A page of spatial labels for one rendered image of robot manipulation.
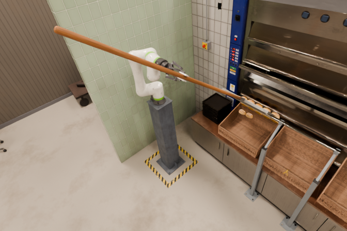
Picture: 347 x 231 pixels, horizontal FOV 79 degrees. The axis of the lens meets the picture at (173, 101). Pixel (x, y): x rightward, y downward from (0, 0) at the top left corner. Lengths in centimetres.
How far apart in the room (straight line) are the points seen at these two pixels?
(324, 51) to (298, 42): 23
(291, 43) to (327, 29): 30
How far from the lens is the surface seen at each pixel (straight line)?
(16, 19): 467
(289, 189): 260
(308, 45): 228
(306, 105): 255
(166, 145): 279
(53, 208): 354
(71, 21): 226
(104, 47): 102
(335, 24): 216
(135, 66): 210
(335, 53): 222
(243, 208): 301
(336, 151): 223
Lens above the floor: 273
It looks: 40 degrees down
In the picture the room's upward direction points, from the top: 7 degrees counter-clockwise
